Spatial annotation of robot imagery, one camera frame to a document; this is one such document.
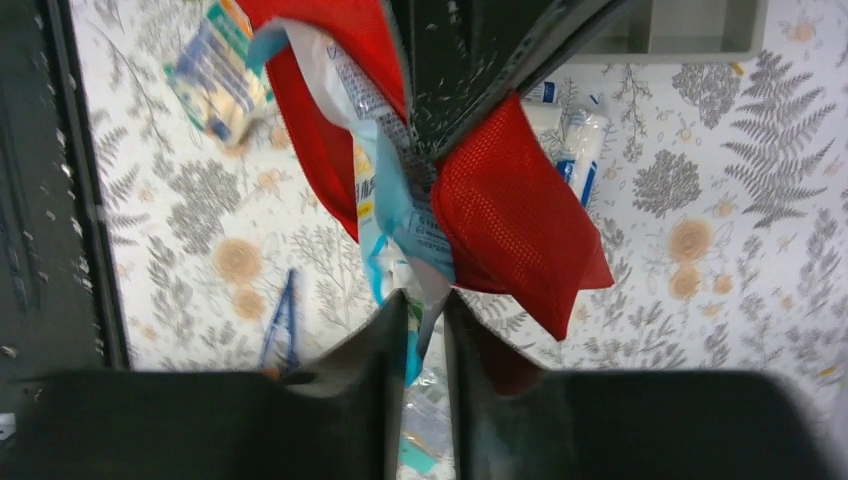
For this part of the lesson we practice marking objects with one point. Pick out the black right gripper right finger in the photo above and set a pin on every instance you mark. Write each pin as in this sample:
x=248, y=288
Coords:
x=515, y=419

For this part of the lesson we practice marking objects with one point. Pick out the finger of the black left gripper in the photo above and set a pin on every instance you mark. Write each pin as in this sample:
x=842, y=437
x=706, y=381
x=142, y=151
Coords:
x=460, y=59

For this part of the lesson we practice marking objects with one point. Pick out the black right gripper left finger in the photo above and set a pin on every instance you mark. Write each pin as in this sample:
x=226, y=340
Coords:
x=337, y=417

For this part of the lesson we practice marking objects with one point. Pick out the red first aid pouch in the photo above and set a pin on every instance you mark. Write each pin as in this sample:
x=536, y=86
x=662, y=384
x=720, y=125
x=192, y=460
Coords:
x=514, y=225

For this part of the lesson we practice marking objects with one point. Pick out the blue white plastic packet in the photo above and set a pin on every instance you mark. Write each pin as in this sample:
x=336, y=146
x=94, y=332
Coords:
x=402, y=246

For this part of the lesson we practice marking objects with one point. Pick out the clear bag teal item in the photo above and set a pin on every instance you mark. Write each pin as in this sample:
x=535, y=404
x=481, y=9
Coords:
x=426, y=444

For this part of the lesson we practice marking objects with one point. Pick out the white flat wrapped bandage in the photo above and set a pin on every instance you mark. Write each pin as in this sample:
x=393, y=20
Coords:
x=545, y=120

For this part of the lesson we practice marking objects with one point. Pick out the grey plastic tray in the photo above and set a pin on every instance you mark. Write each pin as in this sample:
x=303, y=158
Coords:
x=679, y=32

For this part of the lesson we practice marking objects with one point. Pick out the striped bandage packet stack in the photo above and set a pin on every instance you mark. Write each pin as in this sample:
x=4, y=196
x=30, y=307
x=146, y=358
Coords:
x=219, y=93

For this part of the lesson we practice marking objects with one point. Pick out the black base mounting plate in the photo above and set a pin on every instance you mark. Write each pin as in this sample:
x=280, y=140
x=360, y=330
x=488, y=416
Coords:
x=60, y=307

